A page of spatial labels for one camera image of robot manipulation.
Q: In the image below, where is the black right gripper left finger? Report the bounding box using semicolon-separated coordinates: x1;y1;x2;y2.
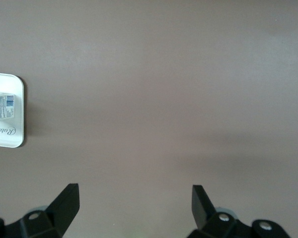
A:
4;183;79;238

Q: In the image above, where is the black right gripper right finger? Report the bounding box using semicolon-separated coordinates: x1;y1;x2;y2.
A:
187;184;253;238

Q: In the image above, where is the blue white milk carton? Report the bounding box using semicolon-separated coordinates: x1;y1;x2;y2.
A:
0;91;16;124

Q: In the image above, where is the white tray with bear print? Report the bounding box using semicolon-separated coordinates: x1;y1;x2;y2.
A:
0;71;25;149

